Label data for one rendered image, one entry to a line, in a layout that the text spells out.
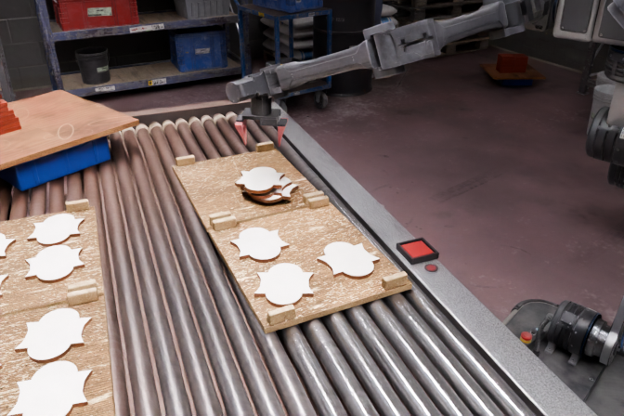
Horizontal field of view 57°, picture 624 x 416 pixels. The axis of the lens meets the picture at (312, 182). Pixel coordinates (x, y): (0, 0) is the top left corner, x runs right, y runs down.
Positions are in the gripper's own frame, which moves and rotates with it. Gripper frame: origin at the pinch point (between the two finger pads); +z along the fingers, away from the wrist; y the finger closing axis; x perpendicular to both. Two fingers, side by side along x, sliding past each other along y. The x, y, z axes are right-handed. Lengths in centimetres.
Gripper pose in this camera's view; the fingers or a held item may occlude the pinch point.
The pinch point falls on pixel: (262, 142)
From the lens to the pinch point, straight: 163.6
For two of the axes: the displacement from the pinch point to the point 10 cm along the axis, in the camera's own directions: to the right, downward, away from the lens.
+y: 10.0, 0.5, -0.7
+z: -0.1, 8.8, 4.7
